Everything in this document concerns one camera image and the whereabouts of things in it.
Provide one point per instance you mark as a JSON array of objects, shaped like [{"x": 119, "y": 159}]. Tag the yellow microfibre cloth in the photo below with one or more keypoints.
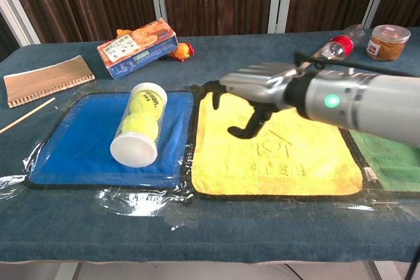
[{"x": 279, "y": 162}]

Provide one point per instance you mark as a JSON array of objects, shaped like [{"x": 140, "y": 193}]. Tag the clear tennis ball tube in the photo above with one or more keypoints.
[{"x": 134, "y": 152}]

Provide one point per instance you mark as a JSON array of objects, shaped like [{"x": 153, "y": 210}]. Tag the clear bottle red label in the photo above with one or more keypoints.
[{"x": 341, "y": 45}]

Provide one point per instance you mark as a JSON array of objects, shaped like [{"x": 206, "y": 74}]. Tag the blue microfibre cloth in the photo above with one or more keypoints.
[{"x": 82, "y": 142}]

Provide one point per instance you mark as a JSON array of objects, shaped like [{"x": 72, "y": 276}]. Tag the clear jar brown contents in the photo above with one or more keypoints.
[{"x": 387, "y": 44}]

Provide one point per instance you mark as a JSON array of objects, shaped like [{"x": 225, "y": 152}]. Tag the clear plastic film sheet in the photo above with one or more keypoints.
[{"x": 131, "y": 203}]

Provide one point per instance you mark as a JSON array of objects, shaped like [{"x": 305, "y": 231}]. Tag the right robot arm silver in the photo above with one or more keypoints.
[{"x": 367, "y": 103}]

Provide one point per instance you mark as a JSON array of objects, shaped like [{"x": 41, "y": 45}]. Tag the green microfibre cloth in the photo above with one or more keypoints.
[{"x": 397, "y": 162}]

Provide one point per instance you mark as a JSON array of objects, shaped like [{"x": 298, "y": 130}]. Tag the thin wooden stick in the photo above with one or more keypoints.
[{"x": 26, "y": 116}]

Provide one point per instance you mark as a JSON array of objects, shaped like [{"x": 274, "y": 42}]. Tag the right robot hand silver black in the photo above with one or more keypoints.
[{"x": 259, "y": 78}]

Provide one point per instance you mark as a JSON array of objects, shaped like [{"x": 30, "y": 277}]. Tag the yellow tennis ball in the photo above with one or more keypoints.
[
  {"x": 141, "y": 126},
  {"x": 147, "y": 99}
]

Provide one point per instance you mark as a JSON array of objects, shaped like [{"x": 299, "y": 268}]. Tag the brown spiral notebook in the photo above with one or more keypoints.
[{"x": 46, "y": 80}]

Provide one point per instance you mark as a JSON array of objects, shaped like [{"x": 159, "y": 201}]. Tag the blue denim table cover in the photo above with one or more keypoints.
[{"x": 210, "y": 234}]

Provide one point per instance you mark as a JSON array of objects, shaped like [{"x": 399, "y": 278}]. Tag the orange blue biscuit box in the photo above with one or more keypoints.
[{"x": 138, "y": 50}]

